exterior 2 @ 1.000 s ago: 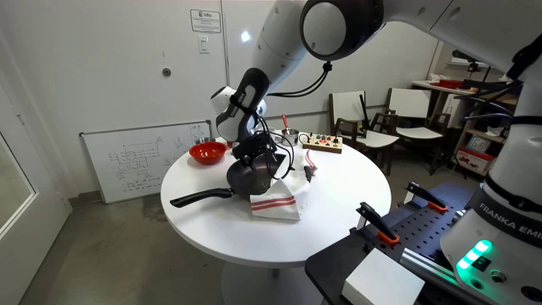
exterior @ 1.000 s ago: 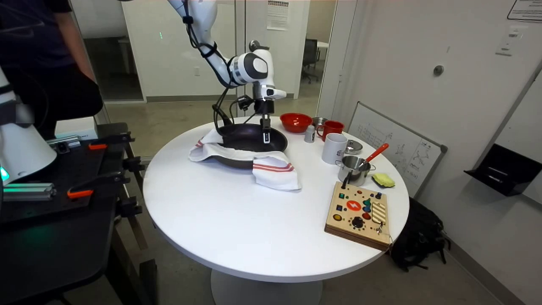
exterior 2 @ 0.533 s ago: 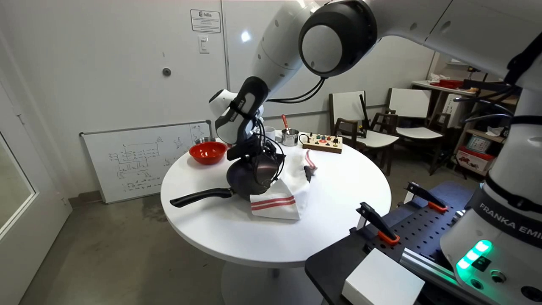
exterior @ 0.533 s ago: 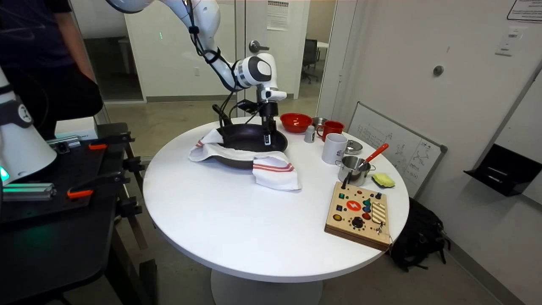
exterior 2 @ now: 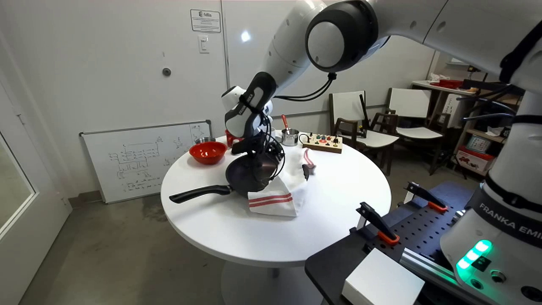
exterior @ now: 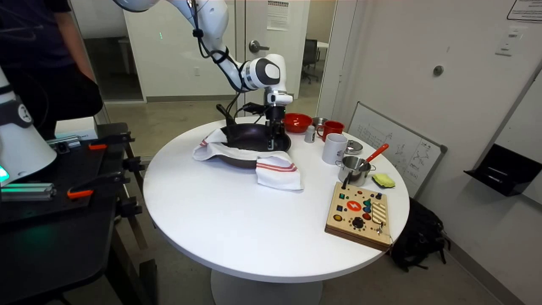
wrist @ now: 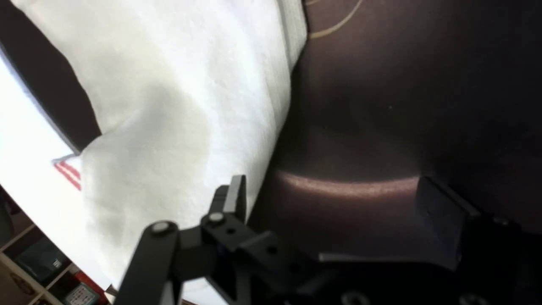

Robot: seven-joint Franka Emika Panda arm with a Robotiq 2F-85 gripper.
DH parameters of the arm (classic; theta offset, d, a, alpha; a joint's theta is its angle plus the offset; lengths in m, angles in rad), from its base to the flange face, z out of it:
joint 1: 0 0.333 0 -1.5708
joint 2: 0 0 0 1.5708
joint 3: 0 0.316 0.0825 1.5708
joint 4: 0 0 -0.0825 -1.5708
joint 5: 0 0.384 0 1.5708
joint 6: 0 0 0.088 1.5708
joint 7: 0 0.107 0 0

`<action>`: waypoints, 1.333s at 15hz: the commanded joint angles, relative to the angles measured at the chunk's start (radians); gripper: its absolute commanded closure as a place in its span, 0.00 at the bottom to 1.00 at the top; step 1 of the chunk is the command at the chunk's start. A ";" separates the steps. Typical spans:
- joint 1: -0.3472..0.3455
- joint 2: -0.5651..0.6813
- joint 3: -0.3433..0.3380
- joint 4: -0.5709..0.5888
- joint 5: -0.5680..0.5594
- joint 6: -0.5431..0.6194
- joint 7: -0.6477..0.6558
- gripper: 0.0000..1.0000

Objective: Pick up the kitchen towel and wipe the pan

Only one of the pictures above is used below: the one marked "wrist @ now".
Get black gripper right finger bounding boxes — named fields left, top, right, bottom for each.
left=417, top=174, right=542, bottom=305

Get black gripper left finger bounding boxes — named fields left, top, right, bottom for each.
left=115, top=174, right=319, bottom=305

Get white towel red stripes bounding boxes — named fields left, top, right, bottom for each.
left=0, top=0, right=310, bottom=286

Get black frying pan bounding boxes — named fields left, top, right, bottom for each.
left=0, top=0, right=542, bottom=267

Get red storage box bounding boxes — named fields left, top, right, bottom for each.
left=70, top=269, right=110, bottom=305

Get wooden shelf unit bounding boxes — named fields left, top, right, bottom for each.
left=0, top=188, right=112, bottom=305

